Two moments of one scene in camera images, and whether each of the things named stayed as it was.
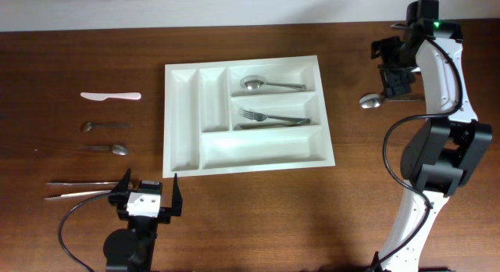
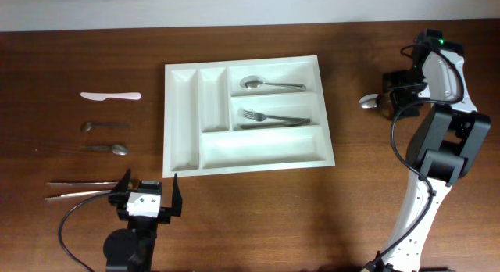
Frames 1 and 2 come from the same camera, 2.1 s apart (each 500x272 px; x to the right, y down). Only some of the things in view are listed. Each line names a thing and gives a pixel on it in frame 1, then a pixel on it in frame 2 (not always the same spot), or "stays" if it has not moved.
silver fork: x=260 y=117 stays
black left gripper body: x=149 y=222 stays
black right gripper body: x=394 y=64 -> x=404 y=84
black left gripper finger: x=176 y=198 stays
